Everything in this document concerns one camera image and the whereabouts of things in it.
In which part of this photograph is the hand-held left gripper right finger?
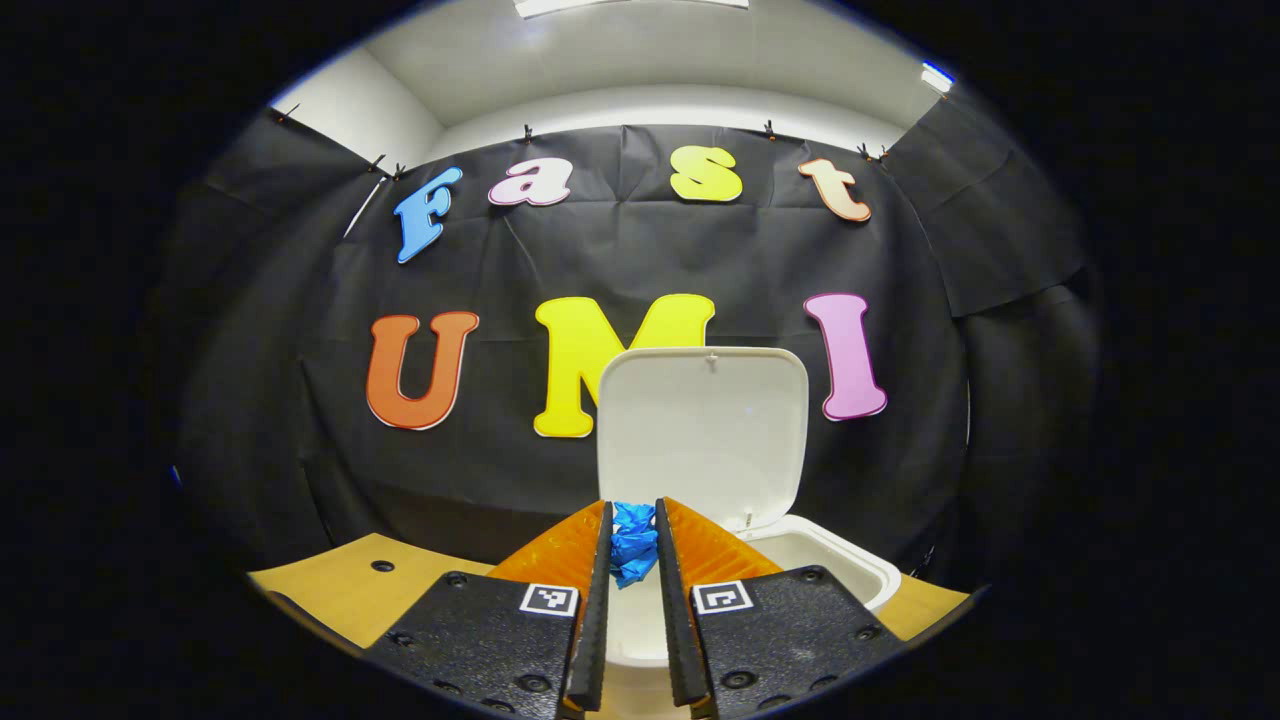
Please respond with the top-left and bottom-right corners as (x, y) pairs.
(655, 496), (906, 720)

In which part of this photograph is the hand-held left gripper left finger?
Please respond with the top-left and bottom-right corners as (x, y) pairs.
(365, 499), (615, 720)

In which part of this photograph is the blue paper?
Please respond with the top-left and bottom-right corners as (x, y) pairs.
(610, 500), (661, 589)

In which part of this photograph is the white desktop garbage bin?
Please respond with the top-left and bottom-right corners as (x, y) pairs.
(585, 345), (903, 720)

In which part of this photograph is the wooden desktop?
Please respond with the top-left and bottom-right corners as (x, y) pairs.
(247, 532), (973, 656)

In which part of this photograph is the black backdrop cloth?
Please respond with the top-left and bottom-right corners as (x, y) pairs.
(165, 95), (1101, 601)

